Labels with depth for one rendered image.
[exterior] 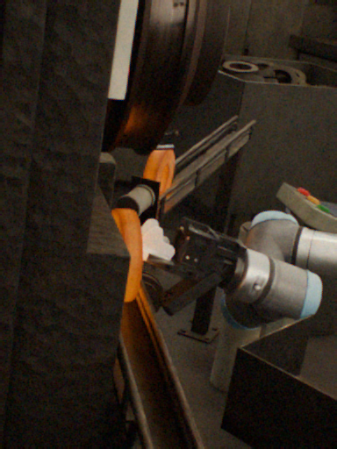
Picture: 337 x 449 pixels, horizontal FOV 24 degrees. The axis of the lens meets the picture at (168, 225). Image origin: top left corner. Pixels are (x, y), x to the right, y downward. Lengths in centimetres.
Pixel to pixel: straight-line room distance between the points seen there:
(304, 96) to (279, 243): 226
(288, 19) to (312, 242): 396
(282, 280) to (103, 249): 47
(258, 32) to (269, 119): 203
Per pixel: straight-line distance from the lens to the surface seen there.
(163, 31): 117
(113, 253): 97
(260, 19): 562
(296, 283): 138
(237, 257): 134
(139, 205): 179
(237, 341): 236
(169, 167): 195
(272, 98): 363
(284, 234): 153
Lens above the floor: 123
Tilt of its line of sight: 19 degrees down
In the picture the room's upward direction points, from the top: 9 degrees clockwise
